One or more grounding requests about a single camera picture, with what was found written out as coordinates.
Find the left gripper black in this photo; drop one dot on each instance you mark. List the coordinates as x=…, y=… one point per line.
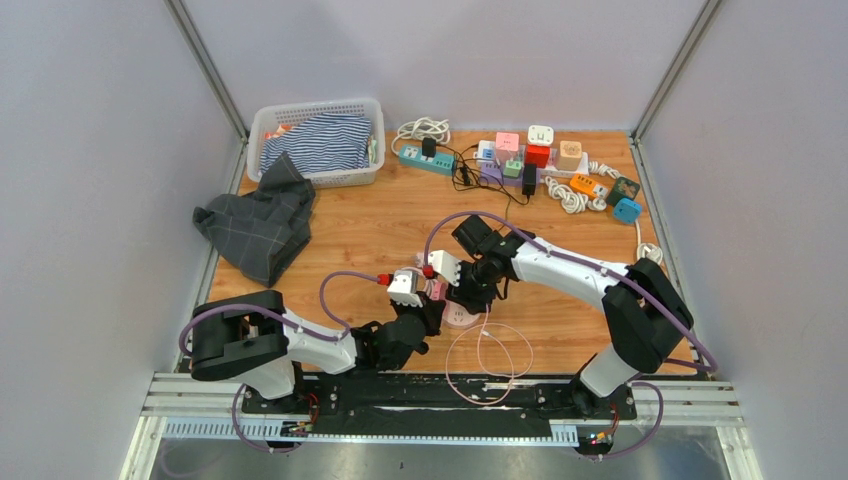
x=430, y=313

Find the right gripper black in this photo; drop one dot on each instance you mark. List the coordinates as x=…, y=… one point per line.
x=474, y=301

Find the round pink power strip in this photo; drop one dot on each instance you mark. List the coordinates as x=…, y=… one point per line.
x=458, y=317

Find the pink cube adapter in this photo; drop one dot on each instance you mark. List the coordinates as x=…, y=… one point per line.
x=437, y=291

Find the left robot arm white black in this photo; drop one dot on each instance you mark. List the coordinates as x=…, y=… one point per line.
x=254, y=340

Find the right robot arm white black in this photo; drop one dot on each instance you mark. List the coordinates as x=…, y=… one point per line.
x=645, y=316

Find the red cube socket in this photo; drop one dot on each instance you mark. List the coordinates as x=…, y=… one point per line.
x=537, y=155

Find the pink cube socket back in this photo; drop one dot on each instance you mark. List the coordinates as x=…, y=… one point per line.
x=506, y=146

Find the tan cube socket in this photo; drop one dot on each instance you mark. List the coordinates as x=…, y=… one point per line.
x=570, y=155

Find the white cube socket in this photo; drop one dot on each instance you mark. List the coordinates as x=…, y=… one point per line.
x=540, y=135

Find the blue cube socket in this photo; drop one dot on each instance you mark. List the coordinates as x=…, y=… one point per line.
x=627, y=211

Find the dark green cube socket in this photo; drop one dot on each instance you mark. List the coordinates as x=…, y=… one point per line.
x=622, y=188

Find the purple power strip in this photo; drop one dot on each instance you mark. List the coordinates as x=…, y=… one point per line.
x=494, y=174

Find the green small adapter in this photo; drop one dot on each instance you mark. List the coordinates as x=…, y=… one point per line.
x=512, y=168

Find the black power adapter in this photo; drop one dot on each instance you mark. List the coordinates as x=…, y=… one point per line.
x=529, y=179

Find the teal power strip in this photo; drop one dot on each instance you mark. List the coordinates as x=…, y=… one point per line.
x=439, y=163

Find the white blue small adapter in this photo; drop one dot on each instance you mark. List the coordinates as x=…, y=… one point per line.
x=487, y=154

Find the white long power strip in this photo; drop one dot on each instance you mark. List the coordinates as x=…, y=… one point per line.
x=551, y=169

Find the black charger on teal strip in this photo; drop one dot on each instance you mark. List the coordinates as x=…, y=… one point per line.
x=428, y=147

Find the orange power strip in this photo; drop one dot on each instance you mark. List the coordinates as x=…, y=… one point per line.
x=588, y=186

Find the dark grey checked cloth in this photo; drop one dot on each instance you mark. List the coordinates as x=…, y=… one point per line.
x=262, y=232

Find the blue white striped cloth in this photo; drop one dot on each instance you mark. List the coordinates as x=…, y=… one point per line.
x=326, y=142

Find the white plastic basket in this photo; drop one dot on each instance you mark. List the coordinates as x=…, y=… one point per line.
x=274, y=120

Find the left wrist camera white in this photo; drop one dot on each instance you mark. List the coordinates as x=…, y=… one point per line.
x=402, y=286

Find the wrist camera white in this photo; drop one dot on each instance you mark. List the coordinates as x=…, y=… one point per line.
x=402, y=286
x=440, y=263

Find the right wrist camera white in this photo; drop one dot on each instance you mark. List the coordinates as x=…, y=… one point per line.
x=440, y=263

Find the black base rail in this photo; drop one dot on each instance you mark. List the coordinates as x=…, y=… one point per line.
x=427, y=404

